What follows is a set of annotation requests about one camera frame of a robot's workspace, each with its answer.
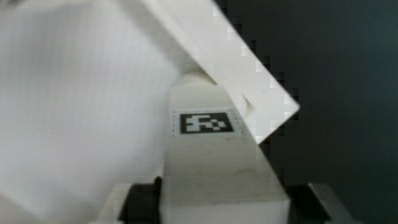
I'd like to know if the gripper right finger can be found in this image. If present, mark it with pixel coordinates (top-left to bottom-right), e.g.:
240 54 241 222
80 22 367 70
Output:
286 183 355 224

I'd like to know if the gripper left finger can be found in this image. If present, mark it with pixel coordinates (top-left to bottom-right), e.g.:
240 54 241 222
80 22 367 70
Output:
94 177 161 224

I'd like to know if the white desk leg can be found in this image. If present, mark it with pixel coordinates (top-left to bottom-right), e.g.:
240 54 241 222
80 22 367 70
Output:
160 72 289 224

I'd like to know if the white desk top tray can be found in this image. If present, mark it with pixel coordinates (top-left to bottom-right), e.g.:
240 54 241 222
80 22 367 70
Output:
0 0 298 224

